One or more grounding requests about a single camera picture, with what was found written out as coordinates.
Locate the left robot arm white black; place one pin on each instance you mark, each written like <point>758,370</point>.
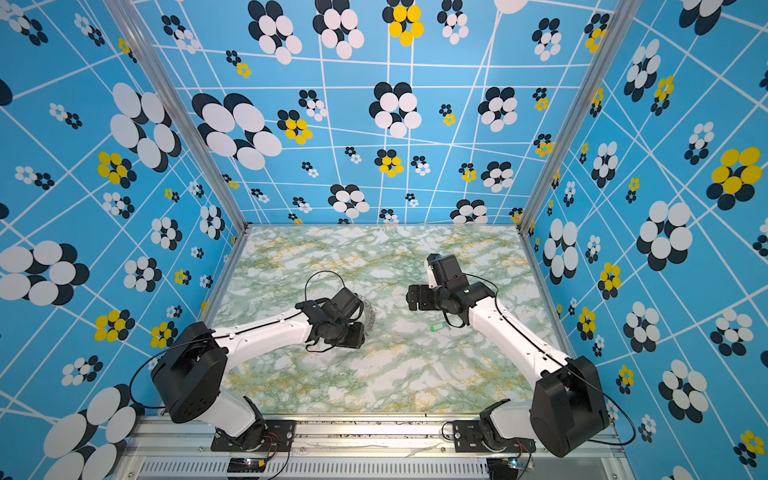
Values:
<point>189,375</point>

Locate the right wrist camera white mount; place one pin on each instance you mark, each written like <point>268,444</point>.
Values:
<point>445,271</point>

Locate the left rear aluminium post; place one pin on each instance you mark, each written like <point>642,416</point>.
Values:
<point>129,23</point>

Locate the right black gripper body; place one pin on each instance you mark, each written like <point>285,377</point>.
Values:
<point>430,299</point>

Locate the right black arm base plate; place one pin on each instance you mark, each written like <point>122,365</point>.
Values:
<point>467,437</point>

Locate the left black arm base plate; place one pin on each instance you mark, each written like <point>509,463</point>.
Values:
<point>268,436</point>

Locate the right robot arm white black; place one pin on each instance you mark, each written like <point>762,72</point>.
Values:
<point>568,407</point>

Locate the right rear aluminium post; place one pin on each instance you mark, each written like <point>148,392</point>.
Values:
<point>621,21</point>

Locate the aluminium post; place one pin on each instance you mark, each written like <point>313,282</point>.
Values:
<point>621,21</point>
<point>129,23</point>

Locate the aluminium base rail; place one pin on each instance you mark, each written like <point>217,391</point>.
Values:
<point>358,447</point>

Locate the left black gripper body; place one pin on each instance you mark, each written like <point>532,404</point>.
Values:
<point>350,334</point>

